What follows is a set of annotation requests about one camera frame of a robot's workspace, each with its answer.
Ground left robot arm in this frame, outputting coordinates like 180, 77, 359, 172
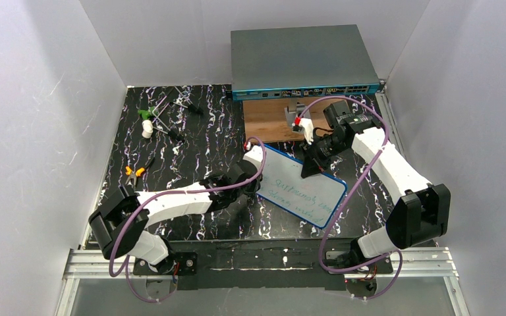
88, 157, 264, 266

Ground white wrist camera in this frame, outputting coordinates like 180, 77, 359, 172
292, 117, 314, 145
242, 142, 264, 170

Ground orange handled pliers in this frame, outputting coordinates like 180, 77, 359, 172
125, 157, 155, 187

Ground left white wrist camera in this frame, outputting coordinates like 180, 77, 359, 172
242, 142, 264, 170

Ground grey metal bracket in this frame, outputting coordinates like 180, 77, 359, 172
284, 99, 306, 127

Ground aluminium frame rail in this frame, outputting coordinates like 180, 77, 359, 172
55, 243, 469, 315

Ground grey network switch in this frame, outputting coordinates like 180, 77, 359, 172
231, 24, 381, 101

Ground green plastic piece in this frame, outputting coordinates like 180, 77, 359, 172
138, 107, 157, 120

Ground purple cable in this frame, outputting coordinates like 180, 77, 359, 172
109, 136, 267, 304
296, 95, 405, 301

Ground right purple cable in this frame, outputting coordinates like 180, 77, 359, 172
296, 95, 405, 301

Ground white plastic pipe piece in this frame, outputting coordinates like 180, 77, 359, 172
142, 120, 154, 139

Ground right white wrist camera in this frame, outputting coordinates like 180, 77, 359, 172
292, 117, 314, 145

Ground wooden board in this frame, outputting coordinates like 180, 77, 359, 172
242, 97, 342, 144

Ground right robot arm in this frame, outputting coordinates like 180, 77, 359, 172
293, 97, 451, 269

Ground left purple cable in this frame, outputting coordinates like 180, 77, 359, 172
109, 136, 267, 304

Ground blue framed whiteboard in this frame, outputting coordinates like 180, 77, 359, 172
257, 145, 347, 228

